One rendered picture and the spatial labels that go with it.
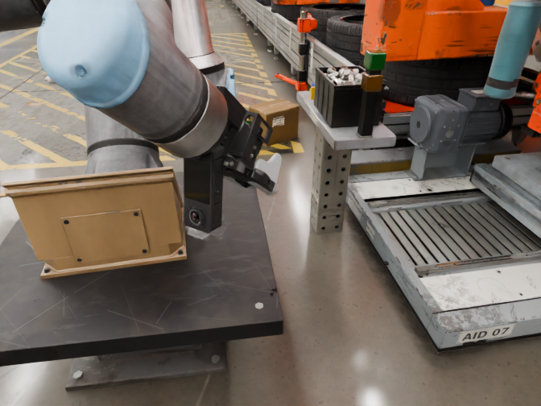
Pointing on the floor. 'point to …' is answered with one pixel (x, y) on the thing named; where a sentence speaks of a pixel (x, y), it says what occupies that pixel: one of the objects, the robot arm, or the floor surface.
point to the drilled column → (328, 186)
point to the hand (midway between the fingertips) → (258, 189)
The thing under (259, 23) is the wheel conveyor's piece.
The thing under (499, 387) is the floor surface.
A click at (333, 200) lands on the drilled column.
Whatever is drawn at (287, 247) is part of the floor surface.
